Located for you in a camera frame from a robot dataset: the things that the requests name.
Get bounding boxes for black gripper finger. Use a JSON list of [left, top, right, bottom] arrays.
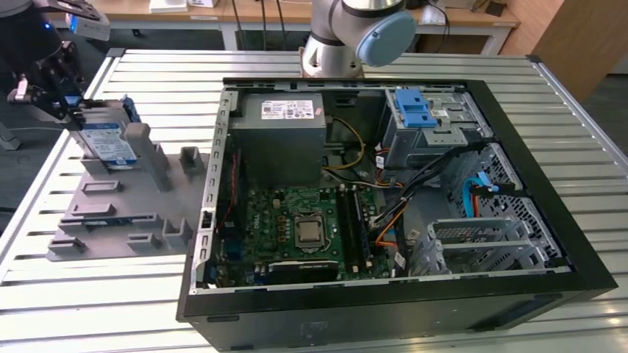
[[57, 42, 86, 131], [6, 79, 70, 130]]

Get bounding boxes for hard disk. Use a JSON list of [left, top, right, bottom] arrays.
[[61, 93, 142, 172]]

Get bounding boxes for blue SATA wire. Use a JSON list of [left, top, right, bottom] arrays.
[[460, 175, 500, 221]]

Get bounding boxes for multicolour disk power wire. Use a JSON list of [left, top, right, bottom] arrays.
[[469, 183, 485, 220]]

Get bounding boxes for white furniture foot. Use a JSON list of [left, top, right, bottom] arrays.
[[0, 121, 24, 151]]

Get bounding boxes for grey parts rack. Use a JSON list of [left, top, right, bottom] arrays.
[[44, 124, 210, 263]]

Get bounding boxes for grey power supply unit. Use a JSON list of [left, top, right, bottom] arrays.
[[229, 91, 329, 188]]

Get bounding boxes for green motherboard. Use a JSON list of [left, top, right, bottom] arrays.
[[214, 183, 400, 288]]

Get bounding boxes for silver CPU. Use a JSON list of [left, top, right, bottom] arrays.
[[296, 220, 322, 243]]

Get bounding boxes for black graphics card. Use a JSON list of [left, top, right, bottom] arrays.
[[264, 259, 340, 285]]

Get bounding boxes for blue drive latch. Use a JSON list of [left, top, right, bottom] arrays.
[[392, 88, 437, 129]]

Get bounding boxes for installed RAM stick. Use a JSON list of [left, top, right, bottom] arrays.
[[352, 188, 373, 268]]

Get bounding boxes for grey optical drive cage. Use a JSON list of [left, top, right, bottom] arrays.
[[381, 88, 494, 172]]

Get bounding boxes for black PC case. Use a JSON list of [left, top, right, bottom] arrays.
[[174, 76, 618, 352]]

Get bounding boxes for wooden cabinet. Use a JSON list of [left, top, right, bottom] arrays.
[[500, 0, 628, 101]]

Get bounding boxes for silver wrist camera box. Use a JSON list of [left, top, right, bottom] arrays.
[[65, 10, 112, 41]]

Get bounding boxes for red wire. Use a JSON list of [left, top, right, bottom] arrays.
[[222, 150, 240, 226]]

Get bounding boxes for yellow wire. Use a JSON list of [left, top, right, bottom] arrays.
[[321, 117, 366, 172]]

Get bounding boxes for black cable bundle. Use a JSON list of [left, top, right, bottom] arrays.
[[380, 141, 492, 221]]

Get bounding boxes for orange wire bundle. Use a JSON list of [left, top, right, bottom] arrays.
[[374, 205, 408, 248]]

